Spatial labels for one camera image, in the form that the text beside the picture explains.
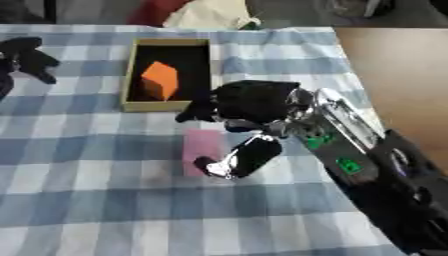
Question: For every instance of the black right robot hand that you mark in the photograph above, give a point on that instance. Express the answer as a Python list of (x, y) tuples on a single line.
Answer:
[(256, 98)]

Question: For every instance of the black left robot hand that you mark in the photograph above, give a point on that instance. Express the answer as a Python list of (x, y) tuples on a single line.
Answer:
[(26, 56)]

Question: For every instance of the tan cardboard box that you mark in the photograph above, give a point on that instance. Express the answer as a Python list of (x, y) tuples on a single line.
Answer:
[(166, 75)]

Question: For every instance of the pink flat block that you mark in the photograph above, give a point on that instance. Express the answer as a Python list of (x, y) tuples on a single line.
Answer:
[(201, 150)]

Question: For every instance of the white cloth bag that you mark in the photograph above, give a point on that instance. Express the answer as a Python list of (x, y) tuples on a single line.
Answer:
[(210, 14)]

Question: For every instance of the orange block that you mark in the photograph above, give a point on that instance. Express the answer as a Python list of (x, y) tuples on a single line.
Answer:
[(160, 80)]

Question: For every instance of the red bag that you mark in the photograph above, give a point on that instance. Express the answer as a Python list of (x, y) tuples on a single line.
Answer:
[(154, 11)]

